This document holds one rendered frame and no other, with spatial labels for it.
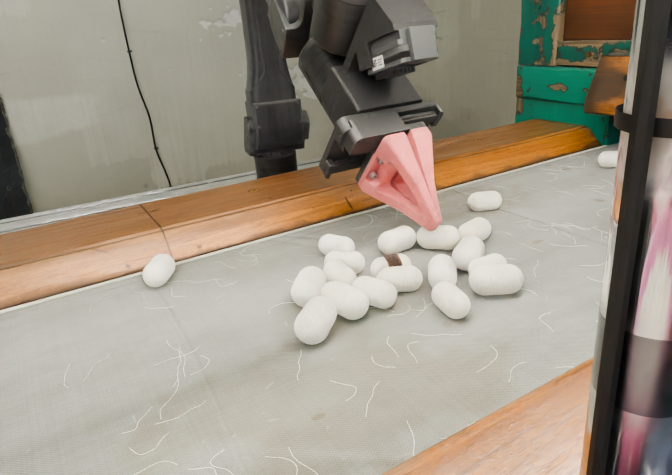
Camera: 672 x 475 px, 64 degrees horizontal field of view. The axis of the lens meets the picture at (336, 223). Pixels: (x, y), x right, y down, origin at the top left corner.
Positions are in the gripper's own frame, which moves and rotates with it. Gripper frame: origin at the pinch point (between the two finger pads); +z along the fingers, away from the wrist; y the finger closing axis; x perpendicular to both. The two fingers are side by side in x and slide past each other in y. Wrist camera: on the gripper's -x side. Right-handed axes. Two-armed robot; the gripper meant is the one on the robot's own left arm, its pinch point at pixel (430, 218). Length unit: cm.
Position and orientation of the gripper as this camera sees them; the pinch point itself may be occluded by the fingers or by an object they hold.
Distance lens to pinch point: 44.2
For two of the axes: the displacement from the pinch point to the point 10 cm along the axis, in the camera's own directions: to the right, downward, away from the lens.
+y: 8.5, -2.4, 4.7
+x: -2.8, 5.4, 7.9
